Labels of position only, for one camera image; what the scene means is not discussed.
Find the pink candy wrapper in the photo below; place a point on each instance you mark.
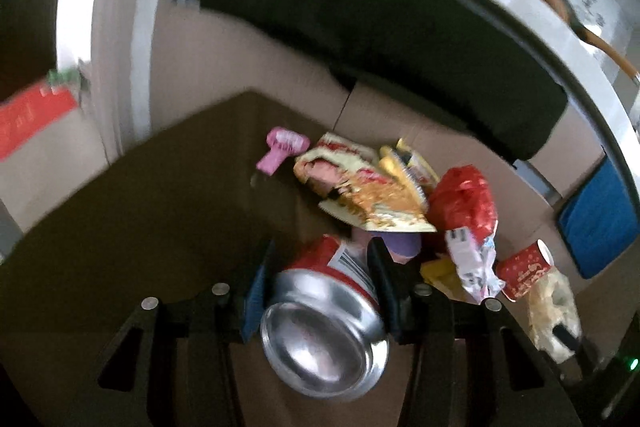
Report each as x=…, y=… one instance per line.
x=282, y=143

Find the yellow instant noodle packet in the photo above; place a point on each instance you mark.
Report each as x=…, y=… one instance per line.
x=368, y=189

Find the white blue plastic bag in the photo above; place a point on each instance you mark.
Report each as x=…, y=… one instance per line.
x=475, y=263

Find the red soda can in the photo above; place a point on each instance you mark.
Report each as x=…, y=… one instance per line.
x=322, y=332

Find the red plastic bag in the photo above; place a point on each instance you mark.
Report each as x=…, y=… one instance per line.
x=463, y=198

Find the blue hanging cloth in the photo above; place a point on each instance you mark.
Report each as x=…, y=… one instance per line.
x=598, y=222

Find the red paper cup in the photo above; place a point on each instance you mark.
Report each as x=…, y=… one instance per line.
x=523, y=270

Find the purple pink wrapper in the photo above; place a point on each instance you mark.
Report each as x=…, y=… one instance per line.
x=402, y=246

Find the red box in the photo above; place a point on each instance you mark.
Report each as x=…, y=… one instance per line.
x=36, y=107

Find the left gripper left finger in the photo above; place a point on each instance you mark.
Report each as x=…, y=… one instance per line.
x=171, y=365

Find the frying pan wooden handle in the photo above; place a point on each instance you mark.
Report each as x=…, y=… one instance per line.
x=566, y=12

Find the yellow snack wrapper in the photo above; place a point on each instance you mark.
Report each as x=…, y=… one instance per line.
x=404, y=162

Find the black hanging cloth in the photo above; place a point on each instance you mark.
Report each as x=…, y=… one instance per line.
x=460, y=62

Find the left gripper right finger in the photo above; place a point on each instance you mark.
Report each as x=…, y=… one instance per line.
x=472, y=365

